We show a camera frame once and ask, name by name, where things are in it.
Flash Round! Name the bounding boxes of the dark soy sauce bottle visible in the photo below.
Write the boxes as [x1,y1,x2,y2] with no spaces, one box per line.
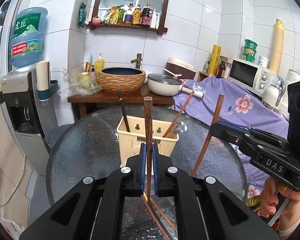
[140,3,153,28]

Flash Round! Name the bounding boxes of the plastic bag on counter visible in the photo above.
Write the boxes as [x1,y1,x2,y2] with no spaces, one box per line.
[57,65,102,98]

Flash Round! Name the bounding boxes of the yellow roll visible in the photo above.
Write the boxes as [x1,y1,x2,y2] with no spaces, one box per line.
[208,44,222,76]

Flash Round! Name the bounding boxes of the woven basin sink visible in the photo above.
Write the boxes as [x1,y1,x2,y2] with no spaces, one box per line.
[98,67,146,93]

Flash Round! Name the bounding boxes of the round glass table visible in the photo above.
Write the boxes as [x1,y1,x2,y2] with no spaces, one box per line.
[46,106,248,239]

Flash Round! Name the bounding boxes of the brown glass bottle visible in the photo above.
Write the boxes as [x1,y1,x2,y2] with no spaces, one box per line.
[216,60,225,79]

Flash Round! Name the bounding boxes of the stacked green cups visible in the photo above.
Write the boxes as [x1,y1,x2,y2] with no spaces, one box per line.
[242,39,257,63]

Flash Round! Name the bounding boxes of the wooden side counter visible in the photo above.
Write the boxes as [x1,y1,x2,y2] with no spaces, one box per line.
[67,84,174,120]

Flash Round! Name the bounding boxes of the paper cup dispenser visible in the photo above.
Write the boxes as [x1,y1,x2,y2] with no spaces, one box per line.
[36,60,58,103]

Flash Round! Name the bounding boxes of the blue water jug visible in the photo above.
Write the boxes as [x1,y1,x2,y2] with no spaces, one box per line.
[10,7,48,68]

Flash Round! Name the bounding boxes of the bronze faucet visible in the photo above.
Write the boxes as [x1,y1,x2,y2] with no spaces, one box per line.
[131,53,142,69]

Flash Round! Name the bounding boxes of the wooden wall shelf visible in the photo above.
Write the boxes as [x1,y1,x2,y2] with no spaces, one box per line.
[88,0,169,35]

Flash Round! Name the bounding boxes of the clear plastic spoon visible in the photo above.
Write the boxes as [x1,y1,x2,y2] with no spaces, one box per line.
[167,121,188,137]

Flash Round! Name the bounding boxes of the tan rolled mat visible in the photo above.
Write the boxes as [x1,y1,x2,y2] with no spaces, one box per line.
[269,18,284,75]

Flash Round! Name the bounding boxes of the purple floral cloth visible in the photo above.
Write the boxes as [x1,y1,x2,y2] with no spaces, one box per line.
[172,76,288,201]

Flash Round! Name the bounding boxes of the dark brown wooden chopstick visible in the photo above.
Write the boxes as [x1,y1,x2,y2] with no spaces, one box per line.
[143,96,153,198]

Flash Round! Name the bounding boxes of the brown chopstick on table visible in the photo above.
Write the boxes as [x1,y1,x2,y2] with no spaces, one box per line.
[141,191,178,240]

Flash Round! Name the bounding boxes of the yellow soap bottle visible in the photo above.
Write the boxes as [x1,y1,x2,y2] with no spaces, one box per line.
[94,53,105,72]

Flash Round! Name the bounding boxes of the white water dispenser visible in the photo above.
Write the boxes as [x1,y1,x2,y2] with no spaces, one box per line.
[1,67,58,176]

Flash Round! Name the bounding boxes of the right hand painted nails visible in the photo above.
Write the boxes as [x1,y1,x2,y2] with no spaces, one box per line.
[259,177,300,230]

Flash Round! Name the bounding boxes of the cream plastic utensil holder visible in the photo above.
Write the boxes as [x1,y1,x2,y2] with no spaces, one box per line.
[116,116,180,169]

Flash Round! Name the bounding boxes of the black gold chopstick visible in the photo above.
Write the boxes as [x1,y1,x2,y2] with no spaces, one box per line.
[147,198,178,240]

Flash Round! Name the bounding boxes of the black chopstick in holder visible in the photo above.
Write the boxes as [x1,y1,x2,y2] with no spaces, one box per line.
[117,90,130,132]

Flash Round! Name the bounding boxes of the white frying pan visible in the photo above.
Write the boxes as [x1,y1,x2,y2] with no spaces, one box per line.
[147,74,204,99]

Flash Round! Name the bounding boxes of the brown chopstick in holder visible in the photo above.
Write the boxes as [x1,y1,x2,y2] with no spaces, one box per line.
[163,91,194,138]

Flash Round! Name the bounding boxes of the brown rice cooker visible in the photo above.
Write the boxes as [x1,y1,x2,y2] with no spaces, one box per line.
[164,57,196,80]

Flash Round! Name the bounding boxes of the white microwave oven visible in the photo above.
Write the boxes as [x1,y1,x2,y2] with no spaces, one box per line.
[228,59,279,98]

